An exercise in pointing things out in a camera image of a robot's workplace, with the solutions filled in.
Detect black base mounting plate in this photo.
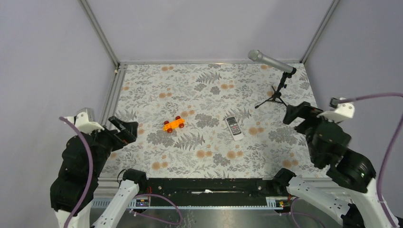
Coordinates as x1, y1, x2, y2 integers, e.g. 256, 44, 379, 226
137, 178, 293, 208

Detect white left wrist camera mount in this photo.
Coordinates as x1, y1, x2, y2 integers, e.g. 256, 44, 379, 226
65, 107, 105, 134

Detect white remote control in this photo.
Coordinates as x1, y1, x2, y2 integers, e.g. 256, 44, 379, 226
225, 116, 244, 141

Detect black microphone tripod stand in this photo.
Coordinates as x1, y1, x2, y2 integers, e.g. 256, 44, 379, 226
254, 72, 293, 109

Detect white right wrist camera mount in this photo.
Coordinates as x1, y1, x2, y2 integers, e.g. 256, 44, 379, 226
317, 97, 355, 123

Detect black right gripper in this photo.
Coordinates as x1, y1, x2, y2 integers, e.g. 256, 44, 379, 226
280, 99, 340, 162

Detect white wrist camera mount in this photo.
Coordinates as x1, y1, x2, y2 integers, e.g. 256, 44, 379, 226
65, 107, 105, 134
317, 97, 355, 123

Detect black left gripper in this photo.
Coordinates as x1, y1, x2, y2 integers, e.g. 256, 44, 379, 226
84, 114, 139, 176

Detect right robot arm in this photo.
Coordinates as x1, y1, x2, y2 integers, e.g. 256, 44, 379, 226
272, 99, 403, 228

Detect orange toy car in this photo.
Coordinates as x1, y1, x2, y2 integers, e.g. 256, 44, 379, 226
163, 116, 185, 133

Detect silver microphone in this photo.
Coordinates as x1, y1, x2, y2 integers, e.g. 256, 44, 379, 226
248, 50, 297, 75

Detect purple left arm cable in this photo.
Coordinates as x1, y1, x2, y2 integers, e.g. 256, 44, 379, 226
58, 116, 95, 228

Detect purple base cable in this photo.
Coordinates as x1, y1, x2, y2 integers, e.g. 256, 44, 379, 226
129, 193, 184, 226

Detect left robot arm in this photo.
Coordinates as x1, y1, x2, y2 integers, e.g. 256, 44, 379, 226
50, 112, 147, 228

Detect floral patterned table mat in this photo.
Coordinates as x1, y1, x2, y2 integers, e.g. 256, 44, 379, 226
102, 64, 326, 178

